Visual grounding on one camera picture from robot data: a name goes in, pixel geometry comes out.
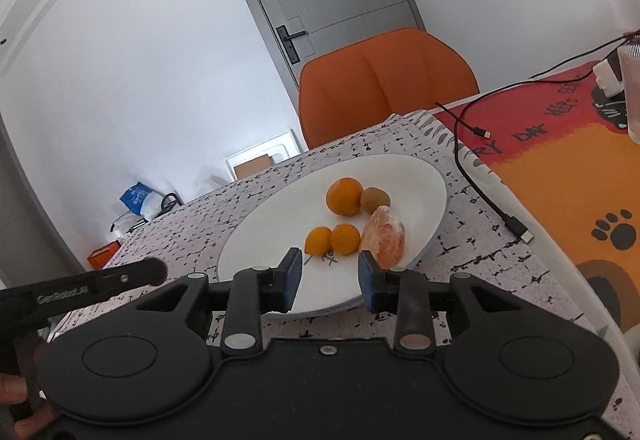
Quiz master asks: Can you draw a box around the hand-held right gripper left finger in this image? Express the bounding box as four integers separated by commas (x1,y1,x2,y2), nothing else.
135,247,306,356

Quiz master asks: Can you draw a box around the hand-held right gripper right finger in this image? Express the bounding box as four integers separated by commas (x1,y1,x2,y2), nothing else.
357,250,526,356

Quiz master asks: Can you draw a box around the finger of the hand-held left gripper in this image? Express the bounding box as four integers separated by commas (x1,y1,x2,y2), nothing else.
92,257,168,295

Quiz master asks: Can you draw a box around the small orange kumquat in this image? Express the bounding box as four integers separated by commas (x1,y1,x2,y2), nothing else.
330,223,362,255
304,227,333,257

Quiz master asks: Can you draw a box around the peeled orange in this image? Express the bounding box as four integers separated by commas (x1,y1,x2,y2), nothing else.
360,205,407,269

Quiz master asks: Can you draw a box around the white bowl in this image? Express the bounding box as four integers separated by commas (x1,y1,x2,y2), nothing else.
217,154,448,318

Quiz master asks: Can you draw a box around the brown kiwi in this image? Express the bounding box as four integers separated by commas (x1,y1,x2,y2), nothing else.
361,187,392,216

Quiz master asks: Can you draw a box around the large orange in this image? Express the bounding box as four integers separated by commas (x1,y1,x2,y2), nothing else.
326,177,364,216

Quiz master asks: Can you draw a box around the person's left hand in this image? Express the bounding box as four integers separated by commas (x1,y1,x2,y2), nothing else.
0,340,56,428

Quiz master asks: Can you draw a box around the orange box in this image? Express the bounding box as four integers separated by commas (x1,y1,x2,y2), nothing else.
87,243,121,271

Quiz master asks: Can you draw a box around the blue white plastic bag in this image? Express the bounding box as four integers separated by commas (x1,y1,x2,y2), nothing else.
120,183,166,221

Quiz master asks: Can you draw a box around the black patterned white tablecloth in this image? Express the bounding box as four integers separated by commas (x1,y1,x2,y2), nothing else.
47,109,621,436

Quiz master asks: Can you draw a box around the brown grey door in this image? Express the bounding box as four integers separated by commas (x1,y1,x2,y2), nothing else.
0,113,91,293

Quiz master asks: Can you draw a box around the brown cardboard piece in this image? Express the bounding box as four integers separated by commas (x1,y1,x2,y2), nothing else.
234,154,275,178

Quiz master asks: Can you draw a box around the orange paw print mat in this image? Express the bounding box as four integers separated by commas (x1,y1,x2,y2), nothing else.
447,60,640,336

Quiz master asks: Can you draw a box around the orange chair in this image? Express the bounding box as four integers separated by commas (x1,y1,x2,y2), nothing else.
298,28,481,150

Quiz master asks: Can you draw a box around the white charger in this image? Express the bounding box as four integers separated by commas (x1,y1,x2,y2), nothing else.
594,50,626,98

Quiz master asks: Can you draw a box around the clear glass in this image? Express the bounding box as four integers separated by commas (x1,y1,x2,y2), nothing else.
617,33,640,143

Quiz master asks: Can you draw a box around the white foam frame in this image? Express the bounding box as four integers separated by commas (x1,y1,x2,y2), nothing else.
225,130,301,180

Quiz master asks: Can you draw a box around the black cable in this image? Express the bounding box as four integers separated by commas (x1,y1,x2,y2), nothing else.
435,101,493,138
452,31,640,243

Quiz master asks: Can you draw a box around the black door handle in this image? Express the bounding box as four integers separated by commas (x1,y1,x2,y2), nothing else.
276,24,307,64

